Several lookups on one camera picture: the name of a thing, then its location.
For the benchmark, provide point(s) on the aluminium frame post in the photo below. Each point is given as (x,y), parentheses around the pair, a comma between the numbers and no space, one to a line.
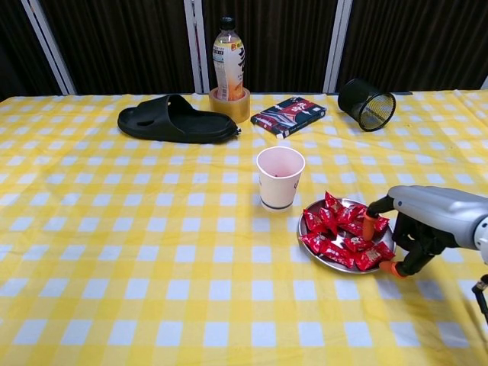
(338,45)
(192,23)
(49,45)

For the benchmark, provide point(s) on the black mesh pen holder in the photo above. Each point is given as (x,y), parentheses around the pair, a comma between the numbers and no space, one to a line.
(354,99)

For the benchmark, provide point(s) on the orange drink plastic bottle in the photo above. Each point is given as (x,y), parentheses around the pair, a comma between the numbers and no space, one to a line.
(228,68)

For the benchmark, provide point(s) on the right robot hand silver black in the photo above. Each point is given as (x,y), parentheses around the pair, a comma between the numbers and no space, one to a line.
(431,213)

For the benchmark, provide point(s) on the brown packing tape roll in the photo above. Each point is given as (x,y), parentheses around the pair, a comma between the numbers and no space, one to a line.
(228,110)

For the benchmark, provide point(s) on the white paper cup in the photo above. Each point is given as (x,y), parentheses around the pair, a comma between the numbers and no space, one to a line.
(278,194)

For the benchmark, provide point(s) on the black red snack packet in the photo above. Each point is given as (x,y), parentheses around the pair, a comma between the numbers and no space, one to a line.
(289,114)

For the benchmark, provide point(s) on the round metal plate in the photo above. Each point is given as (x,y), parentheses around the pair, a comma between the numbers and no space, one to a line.
(384,238)

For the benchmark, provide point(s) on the black corrugated partition panel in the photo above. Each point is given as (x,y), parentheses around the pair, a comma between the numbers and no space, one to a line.
(286,38)
(419,45)
(122,45)
(15,45)

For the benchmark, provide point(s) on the black rubber slipper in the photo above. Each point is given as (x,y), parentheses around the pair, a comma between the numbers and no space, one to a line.
(198,127)

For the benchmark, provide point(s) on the yellow white checkered tablecloth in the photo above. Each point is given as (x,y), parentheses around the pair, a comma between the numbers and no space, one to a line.
(152,248)

